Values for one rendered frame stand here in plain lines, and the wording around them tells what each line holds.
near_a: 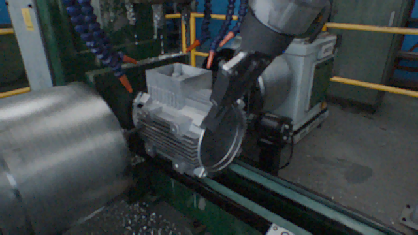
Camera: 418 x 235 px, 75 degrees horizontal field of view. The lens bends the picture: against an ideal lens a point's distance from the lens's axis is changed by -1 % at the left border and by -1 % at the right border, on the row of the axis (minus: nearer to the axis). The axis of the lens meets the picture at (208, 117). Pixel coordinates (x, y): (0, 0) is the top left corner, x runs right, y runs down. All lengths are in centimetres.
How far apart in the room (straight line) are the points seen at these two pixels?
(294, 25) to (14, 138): 40
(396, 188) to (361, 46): 277
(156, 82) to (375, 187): 68
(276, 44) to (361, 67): 327
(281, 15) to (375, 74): 329
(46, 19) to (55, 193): 44
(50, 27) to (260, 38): 52
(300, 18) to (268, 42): 5
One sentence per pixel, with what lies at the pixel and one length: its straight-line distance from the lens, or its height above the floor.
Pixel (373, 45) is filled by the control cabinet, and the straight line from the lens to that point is 359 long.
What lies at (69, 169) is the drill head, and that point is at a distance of 45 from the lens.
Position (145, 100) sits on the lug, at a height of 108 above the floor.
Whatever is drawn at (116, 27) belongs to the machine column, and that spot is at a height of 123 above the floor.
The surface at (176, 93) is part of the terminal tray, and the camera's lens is 60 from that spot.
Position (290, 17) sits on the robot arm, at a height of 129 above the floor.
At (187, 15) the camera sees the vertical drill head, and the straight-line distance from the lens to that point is 66.
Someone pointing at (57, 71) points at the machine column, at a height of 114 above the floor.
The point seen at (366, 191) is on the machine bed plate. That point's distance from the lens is 92.
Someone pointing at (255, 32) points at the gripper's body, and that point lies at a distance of 39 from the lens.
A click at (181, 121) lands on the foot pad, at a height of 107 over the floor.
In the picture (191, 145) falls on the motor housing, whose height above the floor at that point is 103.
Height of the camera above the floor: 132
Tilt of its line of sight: 25 degrees down
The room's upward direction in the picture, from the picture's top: straight up
